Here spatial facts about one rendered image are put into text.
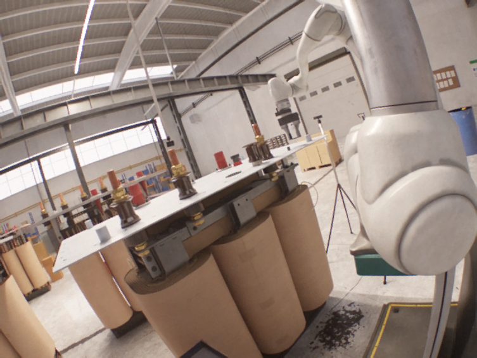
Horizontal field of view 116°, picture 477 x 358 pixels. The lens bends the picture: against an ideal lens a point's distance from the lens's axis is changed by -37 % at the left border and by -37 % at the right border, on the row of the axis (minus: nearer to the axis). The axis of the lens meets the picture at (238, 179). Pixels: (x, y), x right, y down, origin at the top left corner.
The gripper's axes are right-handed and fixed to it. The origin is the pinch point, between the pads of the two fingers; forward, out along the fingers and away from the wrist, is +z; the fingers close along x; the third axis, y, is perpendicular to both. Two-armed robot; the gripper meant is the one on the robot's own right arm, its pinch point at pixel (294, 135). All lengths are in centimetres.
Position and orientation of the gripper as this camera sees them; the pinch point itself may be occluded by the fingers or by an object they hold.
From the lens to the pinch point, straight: 148.7
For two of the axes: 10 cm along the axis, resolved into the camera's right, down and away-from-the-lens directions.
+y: 6.8, -3.4, 6.5
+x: -6.5, 1.3, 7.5
